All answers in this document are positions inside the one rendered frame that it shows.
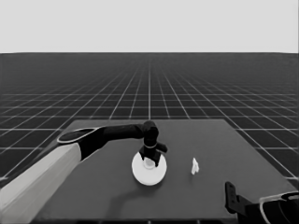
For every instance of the small white T-shaped piece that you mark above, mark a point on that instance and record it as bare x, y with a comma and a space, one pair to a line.
195, 168

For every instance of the large thick white disc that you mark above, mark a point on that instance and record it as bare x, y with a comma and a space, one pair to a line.
149, 177

